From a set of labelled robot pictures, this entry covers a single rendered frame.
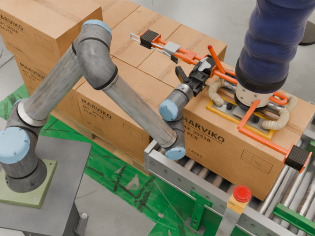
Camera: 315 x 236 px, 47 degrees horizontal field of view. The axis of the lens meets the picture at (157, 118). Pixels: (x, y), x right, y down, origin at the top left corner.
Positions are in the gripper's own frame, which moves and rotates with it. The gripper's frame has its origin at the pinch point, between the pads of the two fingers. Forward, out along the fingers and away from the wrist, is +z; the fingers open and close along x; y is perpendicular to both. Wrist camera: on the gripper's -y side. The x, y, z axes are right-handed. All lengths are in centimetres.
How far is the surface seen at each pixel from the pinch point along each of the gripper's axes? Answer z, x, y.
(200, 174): -26, -53, 20
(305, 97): 119, -110, 44
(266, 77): -9.0, 17.6, 32.7
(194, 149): -20.7, -41.3, 11.3
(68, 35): -11, -16, -85
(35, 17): -13, -12, -109
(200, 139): -20.6, -29.8, 13.8
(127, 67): 16, -53, -65
